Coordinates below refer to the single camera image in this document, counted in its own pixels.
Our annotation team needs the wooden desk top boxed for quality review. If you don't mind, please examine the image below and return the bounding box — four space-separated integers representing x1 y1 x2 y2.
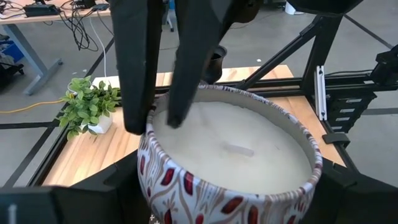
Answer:
0 0 111 26

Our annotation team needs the red leaf patterned candle bowl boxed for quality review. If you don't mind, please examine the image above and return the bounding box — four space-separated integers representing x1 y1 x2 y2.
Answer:
136 83 324 224

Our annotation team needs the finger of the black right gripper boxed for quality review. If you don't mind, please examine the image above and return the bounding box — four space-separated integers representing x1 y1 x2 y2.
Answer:
167 0 237 129
109 0 163 136

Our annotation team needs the hanging black cable bundle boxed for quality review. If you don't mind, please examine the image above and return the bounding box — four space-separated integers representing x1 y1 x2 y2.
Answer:
58 0 109 52

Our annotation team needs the silver metal bracket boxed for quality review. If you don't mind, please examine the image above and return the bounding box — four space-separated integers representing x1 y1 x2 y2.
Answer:
313 65 327 121

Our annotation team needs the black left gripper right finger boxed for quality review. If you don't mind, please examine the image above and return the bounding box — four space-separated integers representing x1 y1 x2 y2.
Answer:
303 157 398 224

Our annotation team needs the yellow extension cable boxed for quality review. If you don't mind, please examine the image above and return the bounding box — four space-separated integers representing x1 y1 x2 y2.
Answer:
0 98 65 114

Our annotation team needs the black candlestick holder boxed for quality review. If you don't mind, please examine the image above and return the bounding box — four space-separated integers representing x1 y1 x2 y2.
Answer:
203 45 228 85

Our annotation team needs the black block with white labels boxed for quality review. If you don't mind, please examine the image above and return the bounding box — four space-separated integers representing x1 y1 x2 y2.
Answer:
325 91 379 134

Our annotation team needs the black box device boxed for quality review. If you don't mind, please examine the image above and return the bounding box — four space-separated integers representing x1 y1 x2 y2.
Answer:
23 2 62 18

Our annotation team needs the grey metal desk leg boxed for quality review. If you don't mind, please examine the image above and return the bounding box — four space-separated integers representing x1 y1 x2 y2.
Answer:
0 23 63 96

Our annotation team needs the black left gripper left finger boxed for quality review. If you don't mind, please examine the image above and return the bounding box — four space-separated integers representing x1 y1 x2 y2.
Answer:
0 151 153 224

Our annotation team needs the white cable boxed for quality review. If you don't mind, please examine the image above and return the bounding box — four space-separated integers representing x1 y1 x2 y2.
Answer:
89 17 108 78

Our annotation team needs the green plant in white pot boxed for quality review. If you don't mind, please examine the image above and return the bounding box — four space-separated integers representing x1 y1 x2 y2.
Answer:
57 75 122 141

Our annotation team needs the blue bin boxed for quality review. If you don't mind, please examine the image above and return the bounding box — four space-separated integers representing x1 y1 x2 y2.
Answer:
0 40 24 63

